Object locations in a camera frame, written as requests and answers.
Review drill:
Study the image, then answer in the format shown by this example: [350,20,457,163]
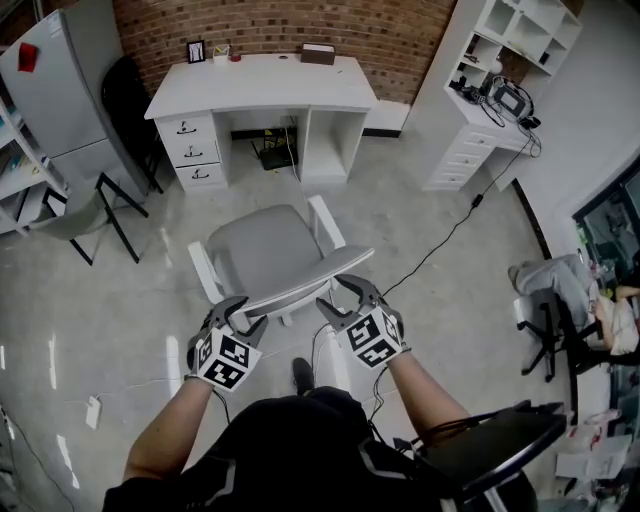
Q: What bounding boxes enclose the silver grey refrigerator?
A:
[0,7,151,201]

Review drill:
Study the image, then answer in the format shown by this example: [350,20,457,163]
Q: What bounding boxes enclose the white rectangular panel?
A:
[362,98,412,137]

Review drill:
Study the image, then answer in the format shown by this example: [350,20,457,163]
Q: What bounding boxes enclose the black flat board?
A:
[394,398,569,501]

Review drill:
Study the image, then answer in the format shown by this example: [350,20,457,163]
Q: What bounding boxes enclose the black small gadgets cluster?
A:
[449,74,489,104]

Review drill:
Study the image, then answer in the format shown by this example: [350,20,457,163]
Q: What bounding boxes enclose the person's right forearm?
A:
[384,349,474,441]

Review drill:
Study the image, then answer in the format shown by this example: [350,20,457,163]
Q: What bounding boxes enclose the small black screen device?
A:
[492,82,531,119]

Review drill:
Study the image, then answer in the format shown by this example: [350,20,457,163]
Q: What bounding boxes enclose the light grey black-legged chair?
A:
[27,172,150,266]

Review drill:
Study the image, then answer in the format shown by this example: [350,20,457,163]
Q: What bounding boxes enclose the black office chair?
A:
[517,287,640,426]

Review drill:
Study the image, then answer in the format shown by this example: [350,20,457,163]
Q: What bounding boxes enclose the white cardboard boxes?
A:
[554,433,634,482]

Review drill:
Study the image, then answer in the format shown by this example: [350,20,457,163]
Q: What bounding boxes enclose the black framed window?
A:
[571,157,640,301]

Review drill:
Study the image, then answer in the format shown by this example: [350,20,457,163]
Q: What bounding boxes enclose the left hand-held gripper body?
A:
[185,312,264,394]

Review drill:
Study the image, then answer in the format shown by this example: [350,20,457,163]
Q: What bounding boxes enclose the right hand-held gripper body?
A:
[334,295,413,371]

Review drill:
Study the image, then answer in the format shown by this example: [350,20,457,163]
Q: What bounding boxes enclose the black router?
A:
[249,127,300,172]

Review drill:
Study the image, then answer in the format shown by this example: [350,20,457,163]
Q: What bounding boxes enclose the long black floor cable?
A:
[379,134,542,299]

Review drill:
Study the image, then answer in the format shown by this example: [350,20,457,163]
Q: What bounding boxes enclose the white shelf unit with drawers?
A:
[421,0,585,192]

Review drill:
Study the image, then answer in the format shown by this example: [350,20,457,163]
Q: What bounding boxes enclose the white thin cable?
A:
[284,124,309,204]

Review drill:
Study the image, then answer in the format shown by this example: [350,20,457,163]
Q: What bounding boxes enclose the person's black clothed torso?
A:
[102,384,539,512]

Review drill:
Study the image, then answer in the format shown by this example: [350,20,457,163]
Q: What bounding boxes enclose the white desk with drawers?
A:
[143,52,379,194]

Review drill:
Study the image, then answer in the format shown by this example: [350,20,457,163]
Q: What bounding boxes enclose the person's right black shoe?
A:
[291,356,316,396]

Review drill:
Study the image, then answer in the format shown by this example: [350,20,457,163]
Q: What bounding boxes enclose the black folding chair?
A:
[101,54,166,195]

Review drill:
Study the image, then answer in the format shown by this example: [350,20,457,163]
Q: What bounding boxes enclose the white floor charger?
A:
[84,394,104,431]

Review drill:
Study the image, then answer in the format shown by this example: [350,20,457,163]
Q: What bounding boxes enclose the grey white armchair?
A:
[187,194,376,329]

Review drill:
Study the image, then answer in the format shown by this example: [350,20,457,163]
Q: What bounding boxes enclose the person's left forearm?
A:
[122,374,231,484]

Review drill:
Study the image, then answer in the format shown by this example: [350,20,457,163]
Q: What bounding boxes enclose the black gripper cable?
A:
[212,387,232,427]

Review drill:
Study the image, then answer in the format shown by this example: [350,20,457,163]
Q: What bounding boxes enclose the brown tissue box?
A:
[300,42,337,66]

